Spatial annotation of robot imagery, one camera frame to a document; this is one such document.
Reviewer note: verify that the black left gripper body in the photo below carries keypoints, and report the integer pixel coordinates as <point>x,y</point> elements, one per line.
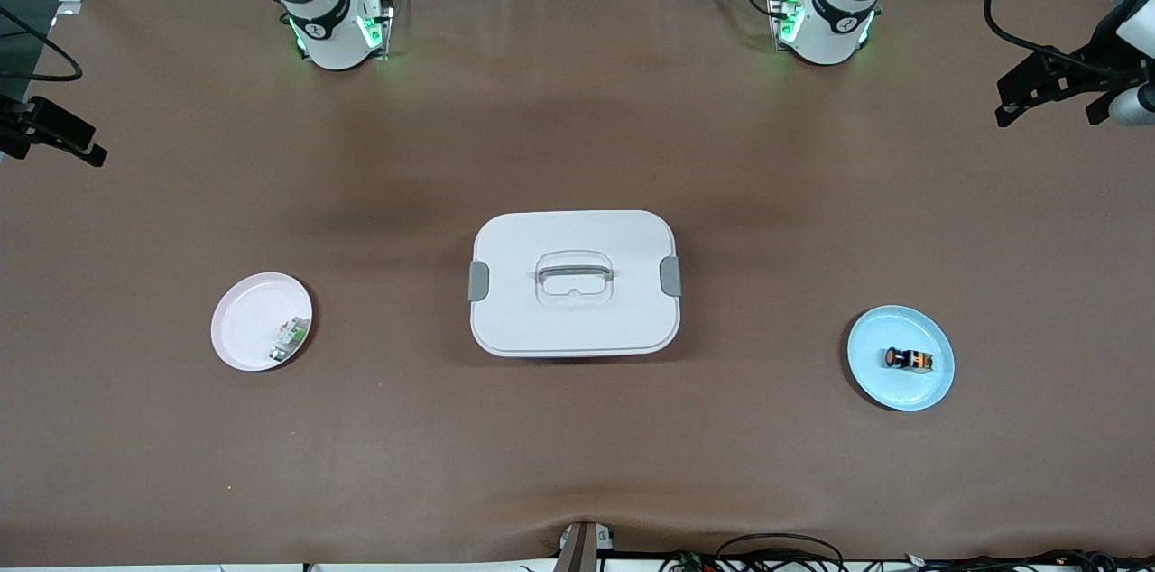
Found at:
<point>1093,68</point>

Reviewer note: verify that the orange and black push-button switch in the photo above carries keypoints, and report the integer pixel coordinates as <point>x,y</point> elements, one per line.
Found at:
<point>907,359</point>

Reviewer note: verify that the pink round plate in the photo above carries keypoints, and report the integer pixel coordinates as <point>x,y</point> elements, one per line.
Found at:
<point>248,319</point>

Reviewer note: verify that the light blue round plate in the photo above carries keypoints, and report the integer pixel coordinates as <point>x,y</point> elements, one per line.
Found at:
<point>902,390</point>

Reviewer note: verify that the white lidded storage box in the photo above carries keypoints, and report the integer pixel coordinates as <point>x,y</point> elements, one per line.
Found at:
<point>577,319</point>

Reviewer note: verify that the green and white small switch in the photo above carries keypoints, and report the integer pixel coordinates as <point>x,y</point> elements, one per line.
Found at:
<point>291,340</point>

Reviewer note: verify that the grey metal clamp bracket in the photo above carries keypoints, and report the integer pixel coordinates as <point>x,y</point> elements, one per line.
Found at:
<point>577,549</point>

